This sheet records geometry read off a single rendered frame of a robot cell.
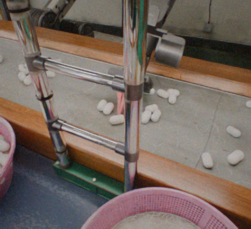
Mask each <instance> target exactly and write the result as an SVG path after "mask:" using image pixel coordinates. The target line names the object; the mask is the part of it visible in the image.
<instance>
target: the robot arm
mask: <svg viewBox="0 0 251 229"><path fill-rule="evenodd" d="M175 1H176V0H149V8H148V23H147V47H146V62H145V74H146V70H147V66H148V63H149V61H150V58H151V55H152V52H153V48H154V45H155V44H157V46H156V49H155V52H154V56H153V57H155V62H157V63H162V64H165V65H168V66H171V67H174V68H178V64H179V62H180V60H181V57H182V55H183V51H184V46H185V40H184V39H183V38H181V37H178V36H176V35H174V34H170V33H168V31H167V30H164V29H162V27H163V25H164V23H165V21H166V18H167V17H168V15H169V12H170V11H171V9H172V7H173V5H174V2H175ZM108 73H109V75H114V76H115V75H122V76H123V68H122V70H120V69H116V68H111V67H110V69H109V72H108ZM153 86H154V83H153V81H152V80H151V79H150V77H148V76H145V77H144V86H143V92H144V93H147V94H149V93H150V91H151V89H152V88H153ZM117 99H118V106H117V114H119V115H122V113H123V112H124V94H123V93H120V92H117Z"/></svg>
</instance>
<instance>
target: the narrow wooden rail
mask: <svg viewBox="0 0 251 229"><path fill-rule="evenodd" d="M0 117H3V118H4V119H5V120H6V121H7V122H8V123H9V124H10V125H11V127H12V129H13V130H14V135H15V140H16V144H18V145H19V146H23V147H25V148H27V149H29V150H31V151H33V152H35V153H38V154H40V155H42V156H44V157H46V158H48V159H51V160H53V161H56V160H57V154H56V153H55V149H54V146H53V143H52V141H51V138H50V134H49V131H48V128H47V125H46V123H45V118H44V116H43V113H42V112H39V111H36V110H34V109H32V108H29V107H27V106H23V105H20V104H18V103H15V102H13V101H11V100H7V99H4V98H2V97H0ZM63 136H64V139H65V142H66V143H67V146H68V154H69V158H70V160H72V161H75V162H77V163H80V164H81V165H83V166H86V167H89V168H92V169H93V170H95V171H98V172H100V173H103V174H105V175H107V176H109V177H111V178H113V179H117V180H119V181H121V182H123V183H124V156H123V155H120V154H117V153H116V152H115V151H114V150H110V149H108V148H105V147H103V146H101V145H98V144H95V143H92V142H90V141H88V140H86V139H83V138H80V137H77V136H74V135H72V134H70V133H68V132H65V131H63ZM148 187H163V188H168V189H175V190H179V191H182V192H185V193H189V194H191V195H193V196H195V197H197V198H200V199H202V200H203V201H206V202H207V203H208V204H210V205H211V206H213V207H215V208H216V209H217V210H219V211H220V212H221V213H222V214H224V215H225V217H227V218H228V219H229V220H230V221H231V222H232V223H233V224H234V225H235V226H236V227H237V228H238V229H251V189H250V188H248V187H243V186H241V185H239V184H235V183H233V182H230V181H228V180H224V179H222V178H219V177H217V176H215V175H210V174H209V173H205V172H203V171H199V170H197V169H194V168H192V167H190V166H185V165H183V164H181V163H178V162H176V161H171V160H169V159H167V158H165V157H162V156H159V155H156V154H153V153H150V152H148V151H146V150H142V149H140V155H139V163H138V179H137V189H143V188H148Z"/></svg>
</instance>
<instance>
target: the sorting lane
mask: <svg viewBox="0 0 251 229"><path fill-rule="evenodd" d="M40 50H41V55H42V56H46V57H50V58H51V59H61V60H62V63H65V64H70V65H74V66H77V67H80V68H85V69H89V70H93V71H97V72H101V73H104V74H109V73H108V72H109V69H110V67H111V68H116V69H120V70H122V68H123V67H122V66H117V65H113V64H110V63H104V62H100V61H96V60H93V59H89V58H85V57H79V56H75V55H72V54H68V53H64V52H58V51H54V50H51V49H47V48H41V47H40ZM0 55H1V56H2V57H3V60H2V62H1V63H0V97H2V98H4V99H7V100H11V101H13V102H15V103H18V104H20V105H23V106H27V107H29V108H32V109H34V110H36V111H39V112H42V111H41V108H40V106H39V101H38V100H37V99H36V96H35V94H36V93H35V90H34V86H33V83H31V84H30V85H25V84H24V82H23V81H20V79H19V78H18V74H19V72H21V71H19V65H25V63H26V62H25V58H24V55H23V53H22V50H21V47H20V44H19V42H16V41H14V40H10V39H4V38H0ZM145 76H148V77H150V79H151V80H152V81H153V83H154V86H153V89H154V90H155V92H154V94H144V93H143V101H142V113H143V112H144V111H145V109H146V107H147V106H151V105H153V104H155V105H157V106H158V110H159V111H160V112H161V116H160V119H159V120H158V121H157V122H153V120H152V119H151V118H150V119H149V121H148V122H147V123H141V139H140V149H142V150H146V151H148V152H150V153H153V154H156V155H159V156H162V157H165V158H167V159H169V160H171V161H176V162H178V163H181V164H183V165H185V166H190V167H192V168H194V169H197V170H199V171H203V172H205V173H209V174H210V175H215V176H217V177H219V178H222V179H224V180H228V181H230V182H233V183H235V184H239V185H241V186H243V187H248V188H250V189H251V108H249V107H247V105H246V103H247V101H249V100H251V98H247V97H244V96H241V95H235V94H231V93H227V92H224V91H220V90H216V89H212V88H207V87H204V86H199V85H195V84H191V83H188V82H182V81H178V80H174V79H171V78H167V77H163V76H160V75H154V74H149V73H146V74H145ZM48 80H49V83H50V88H51V90H52V91H53V93H52V94H53V98H54V102H55V107H56V110H57V113H58V117H59V118H60V119H62V120H65V121H67V122H69V123H72V124H74V125H78V126H80V127H83V128H85V129H88V130H90V131H94V132H97V133H99V134H102V135H104V136H107V137H109V138H113V139H115V140H118V141H122V142H124V122H123V123H120V124H117V125H112V124H111V123H110V118H111V117H112V116H116V115H118V114H117V106H118V99H117V92H116V91H113V90H112V88H108V87H105V86H101V85H98V84H94V83H91V82H88V81H82V80H79V79H75V78H73V77H70V76H64V75H62V74H58V73H56V72H55V77H49V78H48ZM159 89H162V90H165V91H167V90H168V89H176V90H178V91H179V95H178V96H177V97H176V102H175V103H174V104H171V103H169V97H168V98H163V97H160V96H159V95H158V94H157V91H158V90H159ZM101 100H106V102H107V104H108V103H113V104H114V109H113V110H112V111H111V113H110V114H105V113H104V111H99V110H98V109H97V105H98V104H99V102H100V101H101ZM228 126H232V127H234V128H236V129H238V130H239V131H240V132H241V135H240V136H239V137H234V136H232V135H231V134H229V133H227V130H226V129H227V127H228ZM236 150H240V151H242V152H243V153H244V158H243V159H242V160H241V161H240V162H238V163H236V164H231V163H229V162H228V160H227V157H228V155H229V154H231V153H232V152H234V151H236ZM203 153H210V155H211V158H212V161H213V166H212V167H211V168H206V167H205V166H204V164H203V160H202V154H203Z"/></svg>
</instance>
